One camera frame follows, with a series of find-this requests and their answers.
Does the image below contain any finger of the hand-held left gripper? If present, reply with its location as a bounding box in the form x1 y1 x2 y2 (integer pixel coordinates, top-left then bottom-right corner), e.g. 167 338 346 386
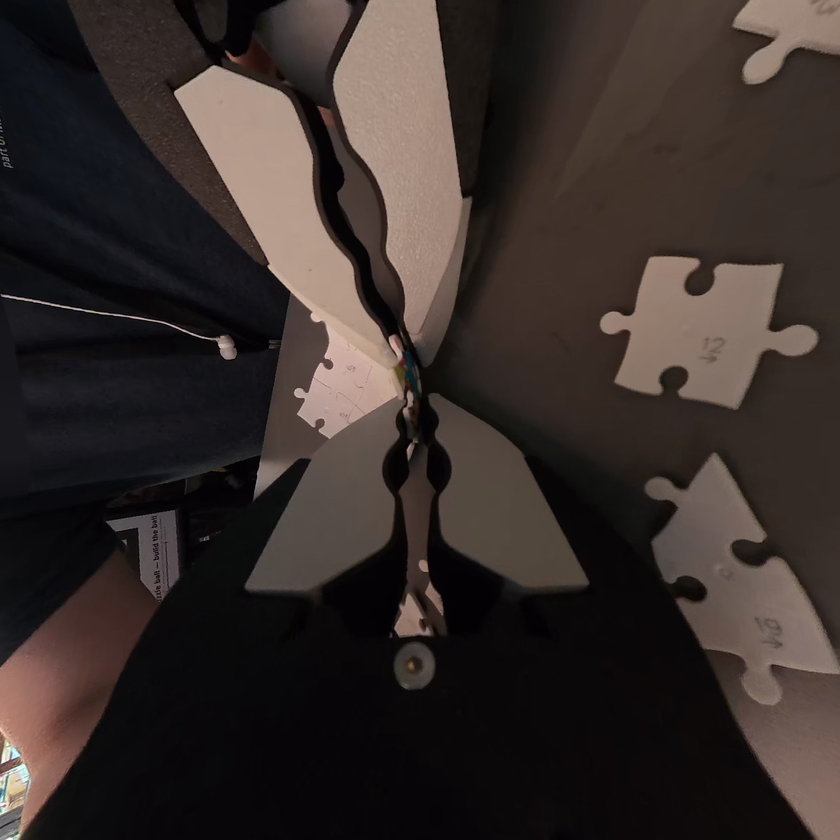
329 0 473 368
172 63 414 368

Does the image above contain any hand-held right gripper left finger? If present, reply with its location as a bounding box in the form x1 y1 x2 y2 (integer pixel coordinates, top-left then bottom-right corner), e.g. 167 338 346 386
245 397 414 605

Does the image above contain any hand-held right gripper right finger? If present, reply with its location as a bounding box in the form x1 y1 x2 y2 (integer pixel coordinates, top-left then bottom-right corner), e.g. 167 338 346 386
423 392 590 605

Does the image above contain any white puzzle piece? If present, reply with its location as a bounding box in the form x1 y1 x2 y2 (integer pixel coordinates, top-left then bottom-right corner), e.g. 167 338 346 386
392 335 427 454
394 558 447 637

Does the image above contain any assembled white puzzle section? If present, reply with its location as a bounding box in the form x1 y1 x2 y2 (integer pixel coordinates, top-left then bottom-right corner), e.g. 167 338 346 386
292 309 408 441

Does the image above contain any person's right forearm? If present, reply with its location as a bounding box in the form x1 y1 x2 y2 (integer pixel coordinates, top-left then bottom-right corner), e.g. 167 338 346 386
0 552 158 840

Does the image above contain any scattered loose puzzle pieces group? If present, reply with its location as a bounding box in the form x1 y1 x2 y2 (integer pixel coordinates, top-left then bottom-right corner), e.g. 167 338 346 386
600 0 840 710

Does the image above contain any white task card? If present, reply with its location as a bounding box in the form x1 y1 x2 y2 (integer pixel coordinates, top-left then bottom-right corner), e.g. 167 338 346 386
108 510 185 602

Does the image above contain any white drawstring cord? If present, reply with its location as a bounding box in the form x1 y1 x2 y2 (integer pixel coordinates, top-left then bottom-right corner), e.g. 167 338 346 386
0 292 240 362

